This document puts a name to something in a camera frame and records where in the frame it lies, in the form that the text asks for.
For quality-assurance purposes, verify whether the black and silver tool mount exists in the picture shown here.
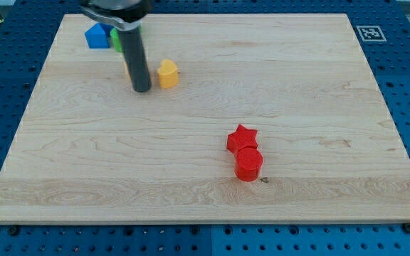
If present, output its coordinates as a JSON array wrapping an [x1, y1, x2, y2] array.
[[79, 0, 152, 31]]

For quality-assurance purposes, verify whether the red star block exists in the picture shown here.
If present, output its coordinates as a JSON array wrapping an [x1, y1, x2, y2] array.
[[226, 124, 258, 154]]

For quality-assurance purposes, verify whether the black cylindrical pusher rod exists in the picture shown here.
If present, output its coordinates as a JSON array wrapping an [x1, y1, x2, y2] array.
[[118, 27, 152, 92]]

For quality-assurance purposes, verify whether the wooden board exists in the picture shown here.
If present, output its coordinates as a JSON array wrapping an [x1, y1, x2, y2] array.
[[0, 14, 410, 225]]

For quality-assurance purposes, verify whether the green block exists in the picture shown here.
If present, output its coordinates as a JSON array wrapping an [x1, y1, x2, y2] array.
[[110, 28, 122, 53]]

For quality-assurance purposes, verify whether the white fiducial marker tag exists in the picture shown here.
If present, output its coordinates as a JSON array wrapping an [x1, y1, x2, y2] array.
[[357, 26, 387, 42]]

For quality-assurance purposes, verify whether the yellow heart block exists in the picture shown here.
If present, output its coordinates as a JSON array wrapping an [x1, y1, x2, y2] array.
[[157, 59, 179, 89]]

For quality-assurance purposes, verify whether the blue triangle block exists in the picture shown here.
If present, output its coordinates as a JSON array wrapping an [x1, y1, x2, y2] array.
[[84, 23, 113, 48]]

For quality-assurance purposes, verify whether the red cylinder block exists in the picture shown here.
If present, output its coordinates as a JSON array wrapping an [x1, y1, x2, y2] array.
[[234, 147, 263, 182]]

